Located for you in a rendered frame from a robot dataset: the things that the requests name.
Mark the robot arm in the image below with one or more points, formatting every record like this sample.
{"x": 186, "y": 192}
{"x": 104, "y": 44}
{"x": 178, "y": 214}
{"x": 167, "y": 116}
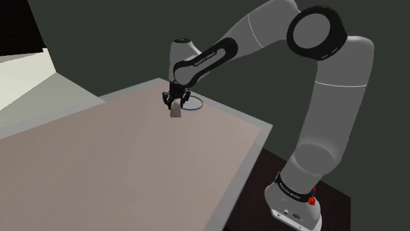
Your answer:
{"x": 339, "y": 105}

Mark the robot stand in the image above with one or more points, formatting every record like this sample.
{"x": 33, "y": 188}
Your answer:
{"x": 256, "y": 174}

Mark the beige stone-like block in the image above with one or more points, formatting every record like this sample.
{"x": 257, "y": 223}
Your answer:
{"x": 175, "y": 111}

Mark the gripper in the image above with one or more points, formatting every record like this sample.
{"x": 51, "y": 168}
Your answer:
{"x": 176, "y": 90}

